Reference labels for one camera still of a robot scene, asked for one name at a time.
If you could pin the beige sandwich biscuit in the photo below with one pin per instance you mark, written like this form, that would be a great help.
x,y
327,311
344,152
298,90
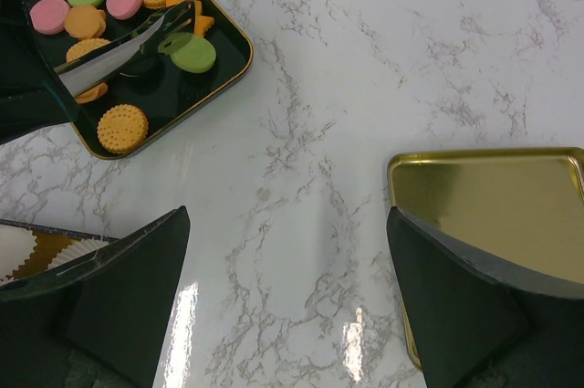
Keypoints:
x,y
83,47

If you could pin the orange round biscuit front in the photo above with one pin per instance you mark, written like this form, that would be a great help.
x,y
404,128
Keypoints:
x,y
122,128

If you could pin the pink macaron cookie left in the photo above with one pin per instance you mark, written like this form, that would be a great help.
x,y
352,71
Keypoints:
x,y
48,16

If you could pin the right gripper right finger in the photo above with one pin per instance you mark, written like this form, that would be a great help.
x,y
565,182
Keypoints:
x,y
479,320

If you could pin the gold tin lid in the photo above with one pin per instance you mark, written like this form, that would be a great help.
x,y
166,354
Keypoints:
x,y
523,205

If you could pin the black chocolate sandwich cookie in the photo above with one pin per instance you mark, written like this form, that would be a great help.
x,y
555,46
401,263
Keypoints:
x,y
140,68

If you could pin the white paper cup centre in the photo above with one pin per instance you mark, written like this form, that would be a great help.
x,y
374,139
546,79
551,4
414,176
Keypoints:
x,y
17,247

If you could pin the orange fish cookie right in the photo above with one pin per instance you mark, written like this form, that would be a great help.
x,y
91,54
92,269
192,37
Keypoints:
x,y
201,23

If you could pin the square cookie tin box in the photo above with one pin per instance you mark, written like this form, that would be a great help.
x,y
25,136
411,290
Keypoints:
x,y
50,241

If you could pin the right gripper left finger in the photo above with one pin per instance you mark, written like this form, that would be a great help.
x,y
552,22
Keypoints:
x,y
100,319

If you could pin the white paper cup top-right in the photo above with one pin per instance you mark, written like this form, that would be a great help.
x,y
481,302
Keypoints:
x,y
76,250

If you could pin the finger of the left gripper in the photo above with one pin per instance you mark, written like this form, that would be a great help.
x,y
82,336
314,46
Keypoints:
x,y
32,96

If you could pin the silver metal tongs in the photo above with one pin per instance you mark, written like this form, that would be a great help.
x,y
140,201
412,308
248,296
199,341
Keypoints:
x,y
156,35

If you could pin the orange pumpkin cookie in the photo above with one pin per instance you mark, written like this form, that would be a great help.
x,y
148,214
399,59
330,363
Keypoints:
x,y
85,22

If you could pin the dark green cookie tray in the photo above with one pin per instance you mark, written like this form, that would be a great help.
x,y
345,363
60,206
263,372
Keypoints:
x,y
168,95

